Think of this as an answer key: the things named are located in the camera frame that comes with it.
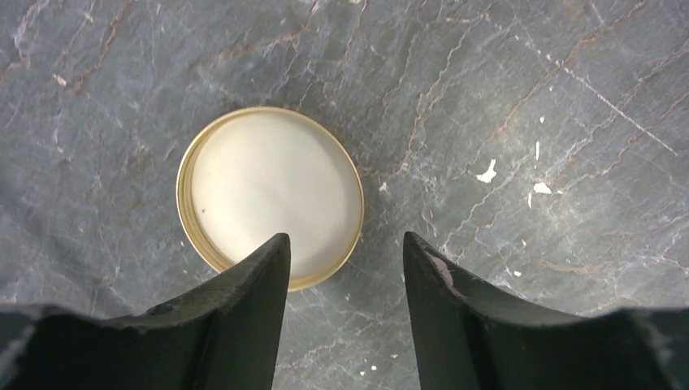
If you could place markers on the gold jar lid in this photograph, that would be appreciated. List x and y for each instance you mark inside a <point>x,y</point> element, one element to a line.
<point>263,170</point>

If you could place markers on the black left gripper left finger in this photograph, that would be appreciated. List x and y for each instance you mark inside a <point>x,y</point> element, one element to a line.
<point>223,334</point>

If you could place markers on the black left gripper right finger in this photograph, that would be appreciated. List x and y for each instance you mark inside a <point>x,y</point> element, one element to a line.
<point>469,334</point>

